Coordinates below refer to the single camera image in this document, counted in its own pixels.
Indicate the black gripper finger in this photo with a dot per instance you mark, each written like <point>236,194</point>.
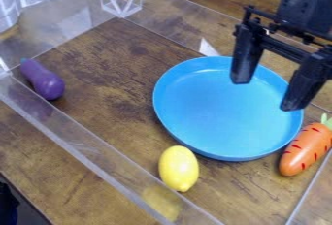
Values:
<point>309,79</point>

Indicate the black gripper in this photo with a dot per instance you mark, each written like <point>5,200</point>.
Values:
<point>302,18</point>

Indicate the orange toy carrot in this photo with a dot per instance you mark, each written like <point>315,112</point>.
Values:
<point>309,147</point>

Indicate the blue round plastic plate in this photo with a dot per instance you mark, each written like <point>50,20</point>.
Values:
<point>226,121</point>

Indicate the yellow toy lemon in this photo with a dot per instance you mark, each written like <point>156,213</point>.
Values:
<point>179,168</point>

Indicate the purple toy eggplant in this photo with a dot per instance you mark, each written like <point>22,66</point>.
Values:
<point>48,83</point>

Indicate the clear acrylic enclosure wall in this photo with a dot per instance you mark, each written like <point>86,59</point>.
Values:
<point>81,154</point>

